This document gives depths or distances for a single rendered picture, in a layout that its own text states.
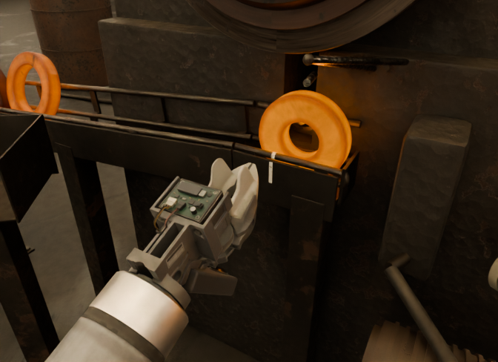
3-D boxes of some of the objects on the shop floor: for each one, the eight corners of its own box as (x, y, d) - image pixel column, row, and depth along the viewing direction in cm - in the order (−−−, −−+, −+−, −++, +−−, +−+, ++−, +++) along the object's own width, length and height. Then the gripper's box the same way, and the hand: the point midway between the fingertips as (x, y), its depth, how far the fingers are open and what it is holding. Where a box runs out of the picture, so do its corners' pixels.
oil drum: (90, 67, 376) (68, -42, 331) (138, 76, 351) (121, -40, 306) (32, 83, 332) (-1, -39, 287) (82, 96, 306) (54, -37, 261)
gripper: (176, 285, 36) (277, 136, 48) (104, 251, 40) (214, 121, 52) (198, 325, 42) (284, 184, 54) (134, 293, 46) (227, 168, 58)
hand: (249, 175), depth 54 cm, fingers closed
